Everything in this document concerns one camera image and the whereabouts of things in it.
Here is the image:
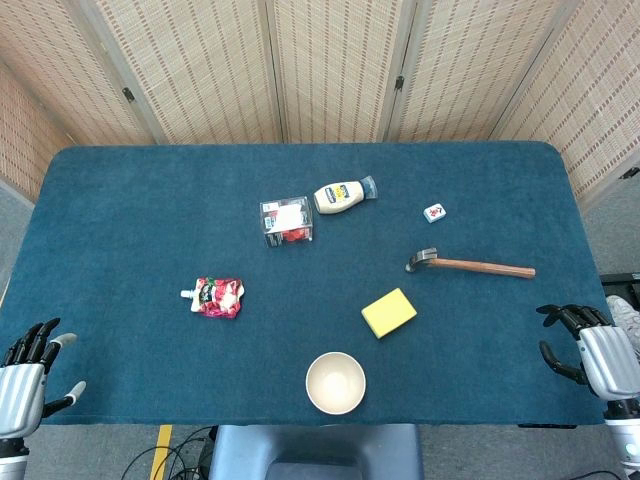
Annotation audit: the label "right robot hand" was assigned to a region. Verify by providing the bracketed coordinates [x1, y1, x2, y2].
[536, 303, 640, 402]

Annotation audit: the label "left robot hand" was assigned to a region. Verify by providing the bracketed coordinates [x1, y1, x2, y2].
[0, 317, 87, 441]

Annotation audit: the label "wooden handle claw hammer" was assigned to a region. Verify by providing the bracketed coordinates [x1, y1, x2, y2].
[404, 246, 537, 280]

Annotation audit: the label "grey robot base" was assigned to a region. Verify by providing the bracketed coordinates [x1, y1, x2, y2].
[208, 423, 425, 480]

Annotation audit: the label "yellow sponge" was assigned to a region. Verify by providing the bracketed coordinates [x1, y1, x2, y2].
[360, 287, 418, 341]

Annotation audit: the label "white sneaker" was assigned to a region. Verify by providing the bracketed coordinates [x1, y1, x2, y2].
[606, 294, 640, 361]

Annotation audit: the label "black equipment box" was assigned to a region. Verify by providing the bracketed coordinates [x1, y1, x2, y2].
[599, 271, 640, 302]

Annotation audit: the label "yellow floor tape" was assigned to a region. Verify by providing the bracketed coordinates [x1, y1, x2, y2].
[149, 424, 174, 480]

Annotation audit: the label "red crumpled drink pouch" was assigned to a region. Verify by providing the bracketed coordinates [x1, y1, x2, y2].
[180, 277, 246, 320]

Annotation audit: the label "blue table cloth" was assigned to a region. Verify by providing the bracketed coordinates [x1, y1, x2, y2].
[0, 140, 617, 428]

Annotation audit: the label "cream bowl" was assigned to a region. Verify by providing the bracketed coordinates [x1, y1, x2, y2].
[305, 351, 367, 416]

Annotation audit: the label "mayonnaise squeeze bottle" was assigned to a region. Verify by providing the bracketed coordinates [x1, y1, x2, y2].
[313, 175, 379, 216]

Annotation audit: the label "clear plastic box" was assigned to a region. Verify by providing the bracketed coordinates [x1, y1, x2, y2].
[259, 195, 316, 249]

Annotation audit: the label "bamboo folding screen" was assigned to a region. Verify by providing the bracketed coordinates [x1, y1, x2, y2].
[0, 0, 640, 211]

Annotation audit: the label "black floor cables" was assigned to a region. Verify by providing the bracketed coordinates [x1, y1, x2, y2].
[120, 425, 217, 480]

